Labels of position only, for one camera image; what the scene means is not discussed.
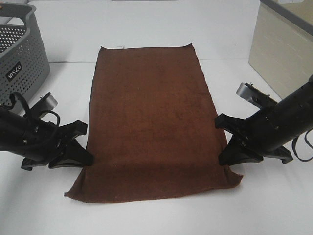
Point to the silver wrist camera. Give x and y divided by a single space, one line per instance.
45 104
254 96

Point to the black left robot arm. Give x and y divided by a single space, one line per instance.
12 128

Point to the grey perforated plastic basket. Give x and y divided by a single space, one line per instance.
23 60

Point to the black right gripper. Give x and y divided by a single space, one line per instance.
261 135

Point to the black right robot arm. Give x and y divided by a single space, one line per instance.
300 102

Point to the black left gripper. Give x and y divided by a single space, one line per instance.
46 143

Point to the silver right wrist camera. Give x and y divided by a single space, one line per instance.
254 96

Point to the brown towel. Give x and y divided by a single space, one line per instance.
151 129

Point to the beige storage bin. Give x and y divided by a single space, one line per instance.
282 46

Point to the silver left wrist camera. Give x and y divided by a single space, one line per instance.
45 104

